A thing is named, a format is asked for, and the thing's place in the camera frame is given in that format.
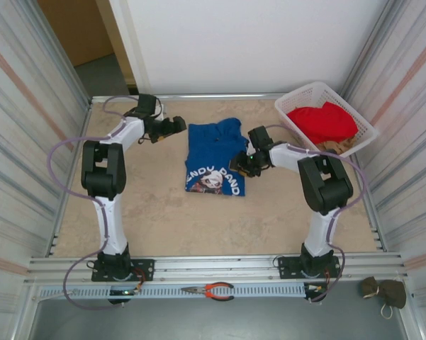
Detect brown cloth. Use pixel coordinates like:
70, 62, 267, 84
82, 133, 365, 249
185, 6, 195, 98
317, 136, 359, 157

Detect red t-shirt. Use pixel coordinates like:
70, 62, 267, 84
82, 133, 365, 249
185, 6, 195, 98
286, 101, 359, 145

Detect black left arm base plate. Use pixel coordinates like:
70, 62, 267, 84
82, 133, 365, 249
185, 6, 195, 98
91, 259, 155, 283

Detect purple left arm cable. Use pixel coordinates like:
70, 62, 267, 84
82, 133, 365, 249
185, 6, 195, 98
47, 94, 142, 312

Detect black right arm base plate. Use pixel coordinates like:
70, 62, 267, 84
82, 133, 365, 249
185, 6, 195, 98
278, 255, 342, 281

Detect white plastic mesh basket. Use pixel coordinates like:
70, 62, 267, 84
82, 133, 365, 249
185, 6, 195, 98
274, 81, 379, 164

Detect grey slotted cable duct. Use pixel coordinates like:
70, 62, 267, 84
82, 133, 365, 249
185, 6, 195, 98
38, 284, 308, 299

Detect brown wooden door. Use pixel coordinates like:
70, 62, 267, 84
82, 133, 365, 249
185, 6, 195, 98
37, 0, 115, 68

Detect small circuit board green light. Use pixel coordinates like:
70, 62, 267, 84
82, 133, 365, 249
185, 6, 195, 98
108, 288, 141, 297

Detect brown pouch with string loop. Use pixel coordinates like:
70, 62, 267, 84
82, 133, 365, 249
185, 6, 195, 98
377, 279, 408, 319

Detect aluminium table edge rail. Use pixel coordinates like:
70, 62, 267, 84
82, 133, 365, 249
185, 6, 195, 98
90, 93, 291, 104

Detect orange-handled pliers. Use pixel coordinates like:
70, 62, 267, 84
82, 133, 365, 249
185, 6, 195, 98
180, 281, 235, 302

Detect small circuit board with wires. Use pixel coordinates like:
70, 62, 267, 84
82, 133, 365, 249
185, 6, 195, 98
304, 282, 330, 295

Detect blue printed t-shirt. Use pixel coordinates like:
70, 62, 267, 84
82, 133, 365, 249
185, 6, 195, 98
184, 118, 249, 197

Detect small brown cloth pouch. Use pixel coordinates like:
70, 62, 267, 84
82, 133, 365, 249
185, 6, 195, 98
357, 276, 379, 299

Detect aluminium mounting rail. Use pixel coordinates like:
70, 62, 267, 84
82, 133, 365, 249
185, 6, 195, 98
27, 251, 405, 284

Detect white door frame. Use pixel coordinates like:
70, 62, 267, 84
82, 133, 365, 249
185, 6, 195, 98
95, 0, 153, 96

